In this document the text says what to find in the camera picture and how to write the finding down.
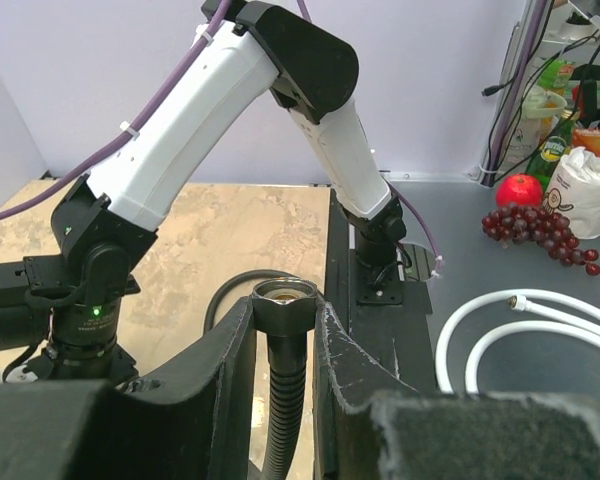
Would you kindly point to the aluminium rail frame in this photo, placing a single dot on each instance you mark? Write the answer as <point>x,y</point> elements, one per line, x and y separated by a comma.
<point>532,41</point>

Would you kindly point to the toilet paper roll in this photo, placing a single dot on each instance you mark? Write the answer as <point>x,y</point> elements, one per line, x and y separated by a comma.
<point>574,191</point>

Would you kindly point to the red apple toy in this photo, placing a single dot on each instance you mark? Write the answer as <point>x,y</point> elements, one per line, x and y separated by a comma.
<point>519,189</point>

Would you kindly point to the red small object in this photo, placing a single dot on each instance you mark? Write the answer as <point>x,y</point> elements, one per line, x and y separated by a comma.
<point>551,231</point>

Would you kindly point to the green drink bottle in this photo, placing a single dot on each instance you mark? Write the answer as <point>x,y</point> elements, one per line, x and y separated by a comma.
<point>558,143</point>

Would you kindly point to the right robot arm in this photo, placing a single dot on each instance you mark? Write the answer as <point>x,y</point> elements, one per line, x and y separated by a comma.
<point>61,311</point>

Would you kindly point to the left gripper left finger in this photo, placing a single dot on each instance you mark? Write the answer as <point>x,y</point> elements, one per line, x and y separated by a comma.
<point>188,419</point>

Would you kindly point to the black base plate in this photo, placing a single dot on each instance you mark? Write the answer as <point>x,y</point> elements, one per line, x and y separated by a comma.
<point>381,297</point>

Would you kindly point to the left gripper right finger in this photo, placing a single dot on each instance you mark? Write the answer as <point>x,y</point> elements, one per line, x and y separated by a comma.
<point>370,425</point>

